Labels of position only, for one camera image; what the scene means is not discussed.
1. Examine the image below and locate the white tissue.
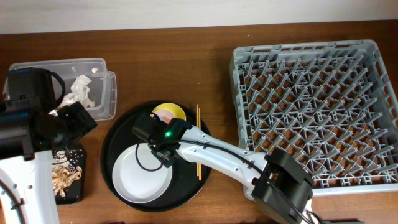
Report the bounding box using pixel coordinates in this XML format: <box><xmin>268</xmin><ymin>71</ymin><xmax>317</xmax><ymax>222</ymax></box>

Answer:
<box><xmin>57</xmin><ymin>75</ymin><xmax>95</xmax><ymax>110</ymax></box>

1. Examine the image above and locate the grey round plate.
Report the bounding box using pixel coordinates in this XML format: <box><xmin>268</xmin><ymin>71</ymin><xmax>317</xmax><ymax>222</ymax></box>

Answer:
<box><xmin>112</xmin><ymin>143</ymin><xmax>173</xmax><ymax>203</ymax></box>

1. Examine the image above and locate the white rice pile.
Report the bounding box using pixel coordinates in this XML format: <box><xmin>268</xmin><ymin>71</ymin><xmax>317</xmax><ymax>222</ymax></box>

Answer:
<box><xmin>52</xmin><ymin>149</ymin><xmax>85</xmax><ymax>166</ymax></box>

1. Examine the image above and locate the peanut shells pile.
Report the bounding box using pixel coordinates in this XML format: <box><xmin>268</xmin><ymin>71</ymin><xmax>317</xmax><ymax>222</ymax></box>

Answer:
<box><xmin>52</xmin><ymin>166</ymin><xmax>83</xmax><ymax>197</ymax></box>

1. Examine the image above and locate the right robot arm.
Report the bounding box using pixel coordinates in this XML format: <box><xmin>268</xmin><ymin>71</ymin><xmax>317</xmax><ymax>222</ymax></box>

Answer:
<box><xmin>132</xmin><ymin>113</ymin><xmax>321</xmax><ymax>223</ymax></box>

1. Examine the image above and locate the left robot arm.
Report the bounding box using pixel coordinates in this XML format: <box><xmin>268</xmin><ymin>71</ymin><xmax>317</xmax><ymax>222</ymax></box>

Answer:
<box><xmin>1</xmin><ymin>67</ymin><xmax>97</xmax><ymax>223</ymax></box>

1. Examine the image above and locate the grey dishwasher rack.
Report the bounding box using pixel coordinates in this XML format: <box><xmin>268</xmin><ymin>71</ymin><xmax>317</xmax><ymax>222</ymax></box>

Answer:
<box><xmin>229</xmin><ymin>40</ymin><xmax>397</xmax><ymax>196</ymax></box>

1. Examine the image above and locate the round black serving tray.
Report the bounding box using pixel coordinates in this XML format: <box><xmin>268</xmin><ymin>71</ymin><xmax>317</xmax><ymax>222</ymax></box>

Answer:
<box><xmin>100</xmin><ymin>101</ymin><xmax>211</xmax><ymax>212</ymax></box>

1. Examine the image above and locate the pink cup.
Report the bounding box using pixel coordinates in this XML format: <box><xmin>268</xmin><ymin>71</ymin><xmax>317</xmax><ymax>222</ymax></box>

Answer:
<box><xmin>154</xmin><ymin>109</ymin><xmax>174</xmax><ymax>124</ymax></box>

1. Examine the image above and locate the yellow saucer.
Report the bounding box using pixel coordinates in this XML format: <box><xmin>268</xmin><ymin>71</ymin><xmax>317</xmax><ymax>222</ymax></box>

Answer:
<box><xmin>152</xmin><ymin>103</ymin><xmax>187</xmax><ymax>121</ymax></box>

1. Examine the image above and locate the right wooden chopstick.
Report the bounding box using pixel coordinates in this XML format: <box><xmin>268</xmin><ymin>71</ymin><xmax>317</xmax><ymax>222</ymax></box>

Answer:
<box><xmin>197</xmin><ymin>105</ymin><xmax>202</xmax><ymax>181</ymax></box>

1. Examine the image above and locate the wooden chopstick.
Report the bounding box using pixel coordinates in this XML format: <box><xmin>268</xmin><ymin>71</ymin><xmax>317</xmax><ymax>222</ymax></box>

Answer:
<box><xmin>197</xmin><ymin>105</ymin><xmax>202</xmax><ymax>181</ymax></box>
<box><xmin>196</xmin><ymin>104</ymin><xmax>201</xmax><ymax>180</ymax></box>

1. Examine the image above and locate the left wooden chopstick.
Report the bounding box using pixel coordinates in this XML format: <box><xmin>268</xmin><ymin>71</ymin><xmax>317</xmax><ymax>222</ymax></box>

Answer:
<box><xmin>196</xmin><ymin>104</ymin><xmax>201</xmax><ymax>180</ymax></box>

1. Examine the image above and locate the black rectangular tray bin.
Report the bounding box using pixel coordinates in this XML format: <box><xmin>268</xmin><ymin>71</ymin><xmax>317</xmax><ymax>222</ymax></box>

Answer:
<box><xmin>52</xmin><ymin>144</ymin><xmax>86</xmax><ymax>205</ymax></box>

